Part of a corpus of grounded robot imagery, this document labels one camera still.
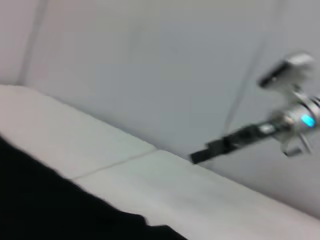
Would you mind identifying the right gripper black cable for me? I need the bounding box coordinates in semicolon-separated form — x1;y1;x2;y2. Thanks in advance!
281;133;313;158

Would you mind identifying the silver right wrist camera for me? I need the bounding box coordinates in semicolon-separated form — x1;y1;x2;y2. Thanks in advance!
257;51;316;88

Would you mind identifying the black shirt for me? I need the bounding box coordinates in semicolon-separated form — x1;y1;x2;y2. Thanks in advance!
0;132;188;240

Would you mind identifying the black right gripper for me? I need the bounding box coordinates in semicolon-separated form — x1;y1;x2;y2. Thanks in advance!
190;119;281;165

